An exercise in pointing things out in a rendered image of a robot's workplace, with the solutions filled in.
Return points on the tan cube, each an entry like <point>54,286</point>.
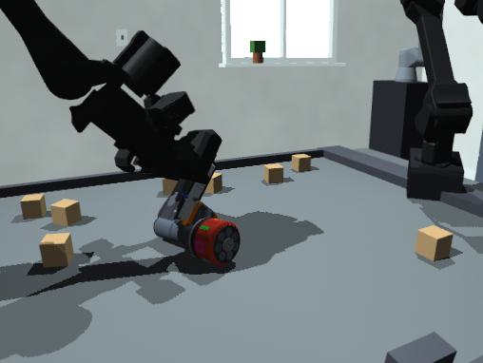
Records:
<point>56,250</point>
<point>168,186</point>
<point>433,243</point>
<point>215,184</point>
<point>33,206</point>
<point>65,212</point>
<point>301,162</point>
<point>273,173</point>

